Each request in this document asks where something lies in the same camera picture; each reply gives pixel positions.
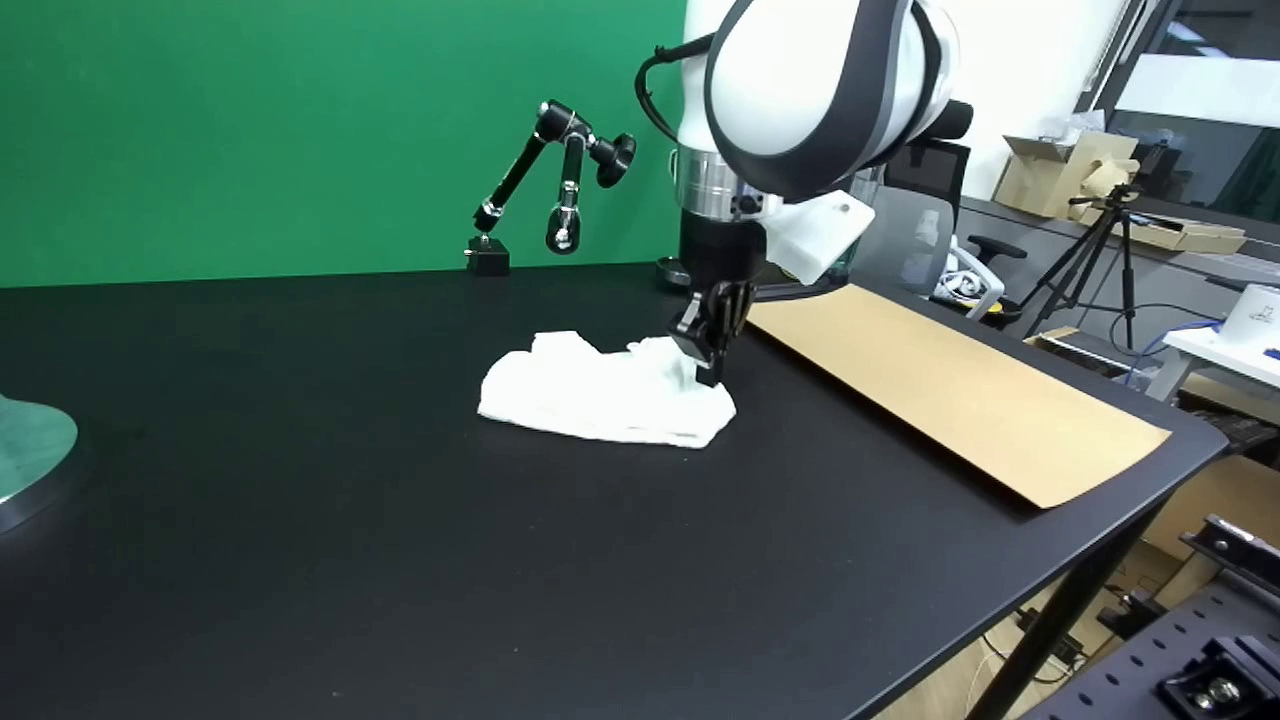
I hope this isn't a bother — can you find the open cardboard box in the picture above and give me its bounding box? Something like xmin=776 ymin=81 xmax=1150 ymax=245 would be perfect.
xmin=994 ymin=131 xmax=1137 ymax=222

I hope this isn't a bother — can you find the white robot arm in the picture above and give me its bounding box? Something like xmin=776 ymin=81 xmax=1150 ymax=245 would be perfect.
xmin=633 ymin=0 xmax=967 ymax=384

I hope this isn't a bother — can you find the brown cardboard sheet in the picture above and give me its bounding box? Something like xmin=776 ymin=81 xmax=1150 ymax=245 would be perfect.
xmin=747 ymin=284 xmax=1167 ymax=510

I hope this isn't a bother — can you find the black perforated breadboard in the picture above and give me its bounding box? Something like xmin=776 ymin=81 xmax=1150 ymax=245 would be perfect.
xmin=1024 ymin=585 xmax=1280 ymax=720

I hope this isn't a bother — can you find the black office chair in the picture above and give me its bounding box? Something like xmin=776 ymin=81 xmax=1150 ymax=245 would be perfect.
xmin=853 ymin=100 xmax=1005 ymax=314

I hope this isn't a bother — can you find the white towel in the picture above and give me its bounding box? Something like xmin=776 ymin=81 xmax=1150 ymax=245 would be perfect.
xmin=476 ymin=333 xmax=736 ymax=449

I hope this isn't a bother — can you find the green backdrop curtain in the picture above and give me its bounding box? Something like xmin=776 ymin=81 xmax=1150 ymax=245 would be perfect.
xmin=0 ymin=0 xmax=683 ymax=288

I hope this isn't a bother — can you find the black camera tripod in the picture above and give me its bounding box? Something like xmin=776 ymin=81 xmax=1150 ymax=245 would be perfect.
xmin=1020 ymin=185 xmax=1137 ymax=338

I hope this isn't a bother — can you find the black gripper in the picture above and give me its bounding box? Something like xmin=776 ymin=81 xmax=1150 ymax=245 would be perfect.
xmin=673 ymin=214 xmax=764 ymax=384

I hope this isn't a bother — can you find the black mounting clamp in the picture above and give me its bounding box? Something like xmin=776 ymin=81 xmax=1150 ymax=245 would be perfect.
xmin=1183 ymin=516 xmax=1280 ymax=602

